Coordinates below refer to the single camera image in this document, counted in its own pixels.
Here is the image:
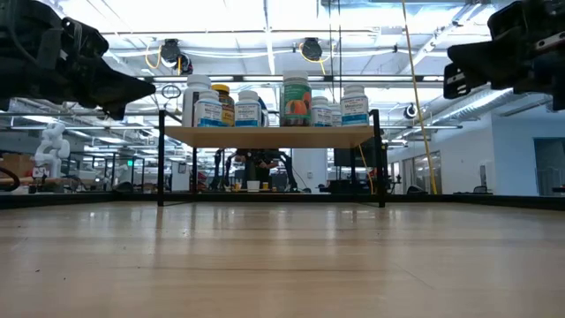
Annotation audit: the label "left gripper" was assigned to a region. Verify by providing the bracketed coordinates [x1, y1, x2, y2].
[37, 17, 156, 121]

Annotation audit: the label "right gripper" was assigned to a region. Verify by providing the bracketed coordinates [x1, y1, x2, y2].
[443, 0, 565, 111]

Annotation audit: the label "large white pill bottle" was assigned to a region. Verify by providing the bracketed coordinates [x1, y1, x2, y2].
[182, 73, 213, 128]

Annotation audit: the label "amber bottle yellow cap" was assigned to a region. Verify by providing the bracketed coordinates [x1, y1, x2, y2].
[210, 83, 237, 128]

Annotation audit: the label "clear gummies bottle white cap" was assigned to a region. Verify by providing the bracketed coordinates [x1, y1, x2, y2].
[279, 69, 313, 128]

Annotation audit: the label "wooden shelf black metal legs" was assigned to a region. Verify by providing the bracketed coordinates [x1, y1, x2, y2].
[157, 108, 388, 208]

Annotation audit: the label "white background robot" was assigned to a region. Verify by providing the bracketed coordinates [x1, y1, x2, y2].
[34, 121, 72, 180]

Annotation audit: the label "long ceiling light strip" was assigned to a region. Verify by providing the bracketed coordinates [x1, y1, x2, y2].
[143, 73, 445, 84]

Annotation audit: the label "white background cabinet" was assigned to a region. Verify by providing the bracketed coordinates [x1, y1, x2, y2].
[170, 161, 191, 192]

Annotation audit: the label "brown cardboard box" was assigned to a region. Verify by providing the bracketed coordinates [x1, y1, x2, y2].
[0, 152, 35, 178]

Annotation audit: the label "black perforated computer case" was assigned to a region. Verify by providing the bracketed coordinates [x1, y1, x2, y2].
[333, 136, 380, 169]

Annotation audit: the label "person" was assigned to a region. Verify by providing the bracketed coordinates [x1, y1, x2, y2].
[233, 148, 283, 192]

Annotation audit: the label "silver ventilation duct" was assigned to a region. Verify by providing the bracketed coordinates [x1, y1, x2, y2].
[434, 87, 513, 127]

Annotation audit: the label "black wire loop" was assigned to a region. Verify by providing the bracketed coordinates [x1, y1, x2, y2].
[161, 83, 183, 101]

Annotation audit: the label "yellow hanging cable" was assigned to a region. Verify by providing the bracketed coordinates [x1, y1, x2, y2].
[400, 0, 439, 195]

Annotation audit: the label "black metal rig frame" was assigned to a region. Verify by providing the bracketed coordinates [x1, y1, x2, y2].
[0, 191, 565, 211]

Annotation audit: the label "black curved hose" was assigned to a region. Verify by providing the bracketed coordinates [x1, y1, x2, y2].
[0, 166, 21, 193]

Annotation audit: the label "black hanging cable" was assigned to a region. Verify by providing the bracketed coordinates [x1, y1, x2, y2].
[337, 0, 343, 105]
[328, 0, 334, 102]

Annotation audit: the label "thin yellow cable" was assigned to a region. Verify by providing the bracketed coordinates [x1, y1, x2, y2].
[357, 144, 375, 194]

